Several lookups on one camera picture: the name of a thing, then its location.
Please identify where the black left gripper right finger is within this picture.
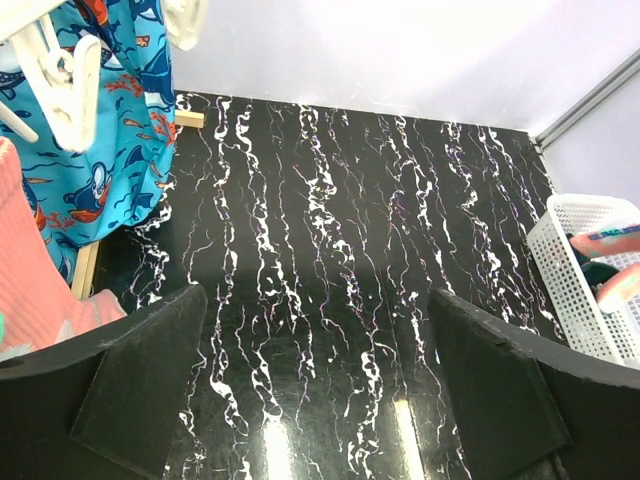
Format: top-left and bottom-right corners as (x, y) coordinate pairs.
(428, 290), (639, 479)

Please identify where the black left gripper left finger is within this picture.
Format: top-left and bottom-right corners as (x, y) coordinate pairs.
(1, 284), (207, 479)

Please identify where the coral pink sock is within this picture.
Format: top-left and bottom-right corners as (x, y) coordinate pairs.
(1, 137), (126, 361)
(569, 222), (640, 314)

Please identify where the dark green sock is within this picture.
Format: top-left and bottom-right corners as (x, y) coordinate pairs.
(567, 234), (619, 296)

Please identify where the white plastic clip hanger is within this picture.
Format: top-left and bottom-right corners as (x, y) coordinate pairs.
(1, 1), (209, 153)

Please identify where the white plastic basket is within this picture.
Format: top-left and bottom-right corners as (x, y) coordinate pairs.
(526, 194), (639, 369)

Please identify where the blue sea-print sock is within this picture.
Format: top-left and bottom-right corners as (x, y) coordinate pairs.
(1, 0), (176, 282)

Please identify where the wooden drying rack frame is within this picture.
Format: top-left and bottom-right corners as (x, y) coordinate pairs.
(65, 110), (205, 299)

